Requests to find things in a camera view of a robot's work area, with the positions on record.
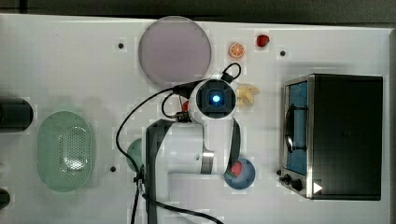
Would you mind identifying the red ketchup bottle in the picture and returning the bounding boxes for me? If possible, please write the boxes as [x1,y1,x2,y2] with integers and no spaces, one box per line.
[182,101,189,112]

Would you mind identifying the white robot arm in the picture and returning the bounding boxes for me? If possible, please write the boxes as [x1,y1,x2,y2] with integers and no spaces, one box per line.
[142,79,241,224]

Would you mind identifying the green strainer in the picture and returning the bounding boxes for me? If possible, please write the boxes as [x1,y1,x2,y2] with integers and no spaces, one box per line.
[36,111,92,192]

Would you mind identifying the yellow banana bunch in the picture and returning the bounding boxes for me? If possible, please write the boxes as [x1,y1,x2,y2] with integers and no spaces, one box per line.
[236,84,260,108]

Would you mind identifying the grey round plate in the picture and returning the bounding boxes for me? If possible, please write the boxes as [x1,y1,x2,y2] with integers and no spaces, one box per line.
[138,16,211,89]

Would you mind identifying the red strawberry in bowl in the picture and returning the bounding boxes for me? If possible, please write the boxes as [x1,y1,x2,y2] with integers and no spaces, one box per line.
[227,161,242,177]

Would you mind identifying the orange slice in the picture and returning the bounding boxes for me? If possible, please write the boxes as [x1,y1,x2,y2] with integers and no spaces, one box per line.
[229,42,246,60]

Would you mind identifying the blue bowl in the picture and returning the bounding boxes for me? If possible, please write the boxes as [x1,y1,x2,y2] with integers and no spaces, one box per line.
[224,158,256,190]

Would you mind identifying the red strawberry on table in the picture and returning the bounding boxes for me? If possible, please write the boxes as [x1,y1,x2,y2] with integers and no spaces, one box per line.
[256,35,270,48]

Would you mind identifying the silver toaster oven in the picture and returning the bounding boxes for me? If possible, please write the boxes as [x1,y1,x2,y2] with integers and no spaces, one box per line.
[276,74,383,201]

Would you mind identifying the black round pan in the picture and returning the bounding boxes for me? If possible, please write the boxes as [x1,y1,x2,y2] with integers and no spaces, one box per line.
[0,97,34,133]

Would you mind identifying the dark grey object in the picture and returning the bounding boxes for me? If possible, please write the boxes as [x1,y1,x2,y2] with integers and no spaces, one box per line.
[0,189,11,210]

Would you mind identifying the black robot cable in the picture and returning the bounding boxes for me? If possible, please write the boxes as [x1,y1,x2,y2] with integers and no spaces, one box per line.
[115,62,243,224]

